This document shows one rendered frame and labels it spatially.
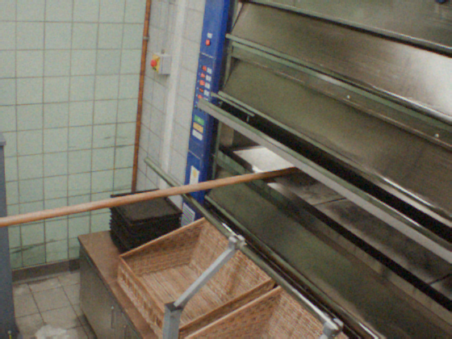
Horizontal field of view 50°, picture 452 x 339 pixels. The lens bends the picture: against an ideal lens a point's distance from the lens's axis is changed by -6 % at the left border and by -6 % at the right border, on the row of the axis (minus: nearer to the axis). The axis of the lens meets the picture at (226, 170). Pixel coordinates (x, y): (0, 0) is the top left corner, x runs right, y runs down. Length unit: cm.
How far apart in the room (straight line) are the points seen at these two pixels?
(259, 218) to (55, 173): 141
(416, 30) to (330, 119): 46
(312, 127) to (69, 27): 157
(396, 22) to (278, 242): 100
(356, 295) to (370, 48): 85
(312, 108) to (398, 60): 42
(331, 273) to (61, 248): 198
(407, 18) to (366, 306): 97
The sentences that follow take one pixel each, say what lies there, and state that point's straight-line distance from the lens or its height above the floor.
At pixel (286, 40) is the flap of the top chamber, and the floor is 177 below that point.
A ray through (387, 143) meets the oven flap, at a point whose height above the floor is 156.
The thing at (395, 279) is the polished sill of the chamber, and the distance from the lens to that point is 171.
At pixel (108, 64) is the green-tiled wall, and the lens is 301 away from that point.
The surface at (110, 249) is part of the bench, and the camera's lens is 267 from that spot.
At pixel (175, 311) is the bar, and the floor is 94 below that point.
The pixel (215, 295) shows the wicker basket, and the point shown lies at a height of 59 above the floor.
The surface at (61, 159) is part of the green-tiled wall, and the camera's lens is 310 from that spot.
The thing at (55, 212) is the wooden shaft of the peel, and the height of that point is 120.
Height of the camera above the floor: 202
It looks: 23 degrees down
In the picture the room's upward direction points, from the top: 8 degrees clockwise
